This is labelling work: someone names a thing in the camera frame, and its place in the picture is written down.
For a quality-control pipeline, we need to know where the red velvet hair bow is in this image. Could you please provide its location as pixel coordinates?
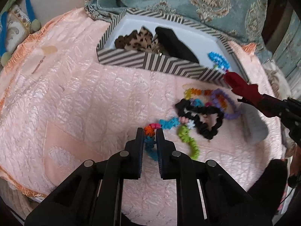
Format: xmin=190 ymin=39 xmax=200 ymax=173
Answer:
xmin=224 ymin=71 xmax=263 ymax=108

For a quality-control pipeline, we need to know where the multicolour star bead bracelet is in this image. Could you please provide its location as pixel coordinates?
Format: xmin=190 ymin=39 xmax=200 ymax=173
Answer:
xmin=143 ymin=116 xmax=201 ymax=162

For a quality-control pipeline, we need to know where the blue bead bracelet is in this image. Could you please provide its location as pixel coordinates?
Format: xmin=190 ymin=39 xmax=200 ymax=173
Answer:
xmin=207 ymin=51 xmax=231 ymax=73

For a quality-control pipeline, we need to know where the leopard print hair bow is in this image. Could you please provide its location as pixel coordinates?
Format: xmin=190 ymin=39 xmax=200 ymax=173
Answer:
xmin=125 ymin=26 xmax=168 ymax=55

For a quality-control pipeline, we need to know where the brown scrunchie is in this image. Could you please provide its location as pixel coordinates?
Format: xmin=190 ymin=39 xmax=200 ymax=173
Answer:
xmin=114 ymin=35 xmax=133 ymax=49

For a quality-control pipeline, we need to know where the pink textured blanket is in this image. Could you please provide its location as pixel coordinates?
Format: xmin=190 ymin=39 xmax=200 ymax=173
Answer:
xmin=1 ymin=9 xmax=283 ymax=225

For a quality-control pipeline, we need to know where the striped white tray box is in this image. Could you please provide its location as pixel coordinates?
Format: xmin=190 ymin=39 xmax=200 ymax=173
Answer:
xmin=97 ymin=8 xmax=249 ymax=87

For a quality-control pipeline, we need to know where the teal damask patterned fabric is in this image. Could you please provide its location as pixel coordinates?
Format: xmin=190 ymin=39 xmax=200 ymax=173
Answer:
xmin=84 ymin=0 xmax=301 ymax=66

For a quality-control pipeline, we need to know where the embroidered cream cushion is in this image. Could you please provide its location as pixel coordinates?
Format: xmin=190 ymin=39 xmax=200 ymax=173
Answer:
xmin=6 ymin=4 xmax=31 ymax=54

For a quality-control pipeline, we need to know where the green blue plush toy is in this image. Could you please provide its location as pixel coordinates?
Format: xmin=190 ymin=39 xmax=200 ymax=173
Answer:
xmin=1 ymin=0 xmax=41 ymax=67

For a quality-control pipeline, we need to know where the orange yellow bead bracelet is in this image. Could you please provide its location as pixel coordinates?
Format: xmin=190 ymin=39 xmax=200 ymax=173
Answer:
xmin=183 ymin=87 xmax=228 ymax=110

